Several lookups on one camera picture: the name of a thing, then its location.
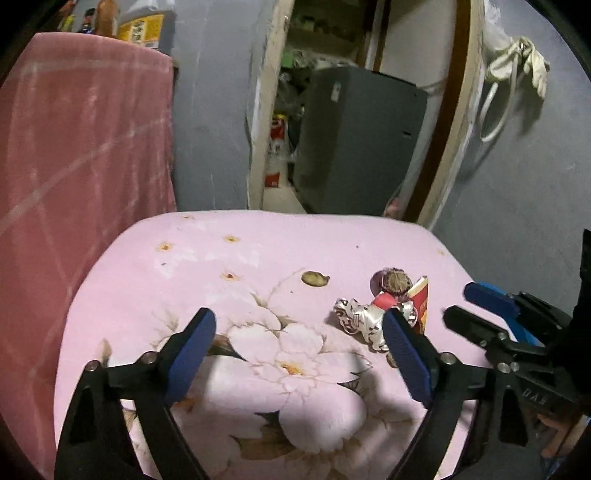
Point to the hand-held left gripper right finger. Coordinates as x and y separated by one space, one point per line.
408 357

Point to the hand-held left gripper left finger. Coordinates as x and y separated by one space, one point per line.
189 360

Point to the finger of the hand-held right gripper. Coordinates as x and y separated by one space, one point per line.
471 323
489 295

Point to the red yellow snack wrapper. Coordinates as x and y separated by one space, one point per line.
421 300

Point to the silver white wrapper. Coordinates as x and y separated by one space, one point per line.
364 318

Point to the brown nut shell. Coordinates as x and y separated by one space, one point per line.
315 278

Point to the person's right hand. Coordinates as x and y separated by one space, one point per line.
558 434

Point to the pink slipper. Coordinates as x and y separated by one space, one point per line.
395 207

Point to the pink floral blanket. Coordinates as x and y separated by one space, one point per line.
277 249

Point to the grey refrigerator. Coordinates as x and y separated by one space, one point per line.
360 138

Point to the red white sack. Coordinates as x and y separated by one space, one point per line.
276 152

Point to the cream rubber glove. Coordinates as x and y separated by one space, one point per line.
503 62
538 69

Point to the pink checked cloth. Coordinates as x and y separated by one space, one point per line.
92 138

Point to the thin clear plastic bag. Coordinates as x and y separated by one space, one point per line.
496 27

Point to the large cooking oil jug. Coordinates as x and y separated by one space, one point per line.
147 27

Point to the dark sauce bottle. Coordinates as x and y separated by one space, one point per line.
87 23

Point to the cream door frame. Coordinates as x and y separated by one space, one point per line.
265 115

